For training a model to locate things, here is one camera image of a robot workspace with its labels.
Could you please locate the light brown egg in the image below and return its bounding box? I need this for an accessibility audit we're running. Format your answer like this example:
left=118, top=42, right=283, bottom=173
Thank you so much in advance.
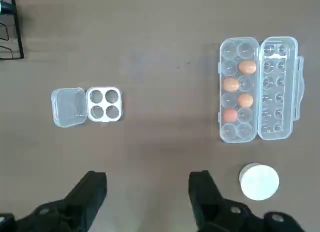
left=237, top=59, right=258, bottom=75
left=222, top=76, right=240, bottom=92
left=237, top=93, right=254, bottom=109

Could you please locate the black wire cup rack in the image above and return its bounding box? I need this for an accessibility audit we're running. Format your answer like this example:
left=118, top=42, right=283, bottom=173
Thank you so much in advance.
left=0, top=0, right=25, bottom=61

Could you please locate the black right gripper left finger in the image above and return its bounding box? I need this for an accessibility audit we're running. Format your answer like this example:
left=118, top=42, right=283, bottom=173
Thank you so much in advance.
left=0, top=170, right=109, bottom=232

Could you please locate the white bowl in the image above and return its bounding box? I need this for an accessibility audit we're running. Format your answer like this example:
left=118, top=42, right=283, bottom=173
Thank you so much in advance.
left=238, top=162, right=280, bottom=202

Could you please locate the pinkish brown egg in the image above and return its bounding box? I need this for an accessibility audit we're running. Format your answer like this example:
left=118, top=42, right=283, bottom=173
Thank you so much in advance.
left=222, top=108, right=238, bottom=123

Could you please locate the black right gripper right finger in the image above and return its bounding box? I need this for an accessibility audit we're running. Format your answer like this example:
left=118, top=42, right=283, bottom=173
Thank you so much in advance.
left=187, top=169, right=307, bottom=232

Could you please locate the transparent twelve-slot egg tray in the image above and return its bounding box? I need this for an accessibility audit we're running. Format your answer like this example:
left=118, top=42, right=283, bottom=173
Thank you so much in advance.
left=216, top=36, right=305, bottom=144

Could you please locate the clear four-slot egg tray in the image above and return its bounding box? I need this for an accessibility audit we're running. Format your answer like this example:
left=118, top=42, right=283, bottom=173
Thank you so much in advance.
left=51, top=86, right=124, bottom=128

